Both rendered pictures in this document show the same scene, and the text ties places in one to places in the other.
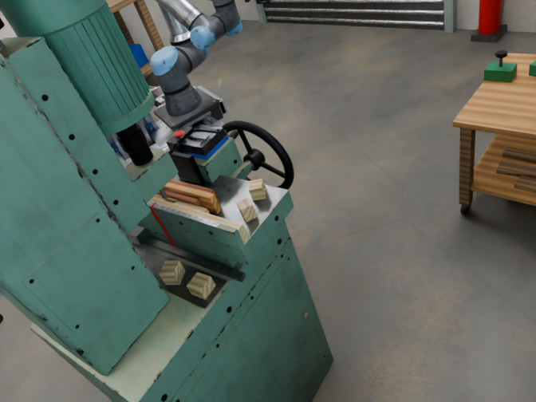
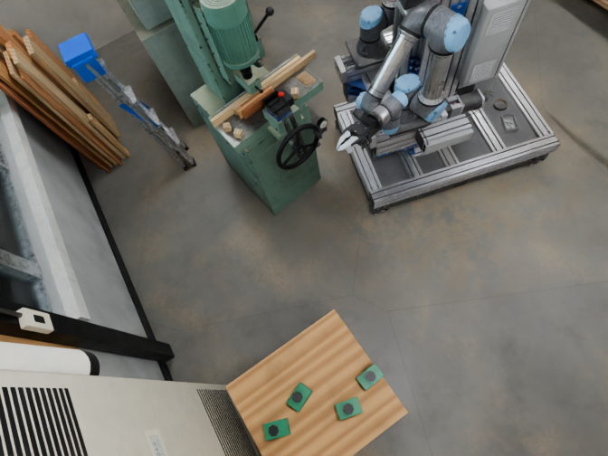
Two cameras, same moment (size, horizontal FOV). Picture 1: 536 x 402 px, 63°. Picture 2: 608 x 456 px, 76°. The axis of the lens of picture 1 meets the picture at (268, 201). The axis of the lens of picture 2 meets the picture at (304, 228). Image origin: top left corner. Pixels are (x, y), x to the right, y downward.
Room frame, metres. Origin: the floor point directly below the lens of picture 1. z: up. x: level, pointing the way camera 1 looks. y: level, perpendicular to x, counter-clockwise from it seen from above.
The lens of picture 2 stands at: (1.46, -1.18, 2.51)
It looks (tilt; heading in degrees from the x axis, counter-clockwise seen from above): 66 degrees down; 109
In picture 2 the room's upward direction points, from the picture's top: 18 degrees counter-clockwise
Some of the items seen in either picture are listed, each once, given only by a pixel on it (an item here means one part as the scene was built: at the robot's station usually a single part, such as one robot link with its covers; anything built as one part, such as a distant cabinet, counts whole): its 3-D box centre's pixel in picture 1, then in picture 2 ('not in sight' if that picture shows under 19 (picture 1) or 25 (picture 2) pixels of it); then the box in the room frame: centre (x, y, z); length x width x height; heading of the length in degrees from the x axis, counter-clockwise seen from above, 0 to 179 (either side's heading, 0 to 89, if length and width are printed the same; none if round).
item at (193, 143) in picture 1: (196, 139); (280, 104); (1.09, 0.13, 0.99); 0.13 x 0.11 x 0.06; 43
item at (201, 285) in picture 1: (201, 285); not in sight; (0.72, 0.22, 0.82); 0.04 x 0.04 x 0.03; 46
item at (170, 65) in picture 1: (169, 68); (407, 90); (1.71, 0.18, 0.98); 0.13 x 0.12 x 0.14; 135
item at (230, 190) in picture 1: (194, 191); (273, 111); (1.03, 0.19, 0.87); 0.61 x 0.30 x 0.06; 43
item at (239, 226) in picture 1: (155, 206); (257, 90); (0.94, 0.28, 0.92); 0.60 x 0.02 x 0.05; 43
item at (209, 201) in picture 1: (183, 195); (256, 102); (0.94, 0.20, 0.93); 0.23 x 0.02 x 0.06; 43
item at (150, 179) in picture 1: (146, 179); (248, 80); (0.92, 0.26, 1.03); 0.14 x 0.07 x 0.09; 133
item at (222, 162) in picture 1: (206, 160); (281, 114); (1.09, 0.13, 0.91); 0.15 x 0.14 x 0.09; 43
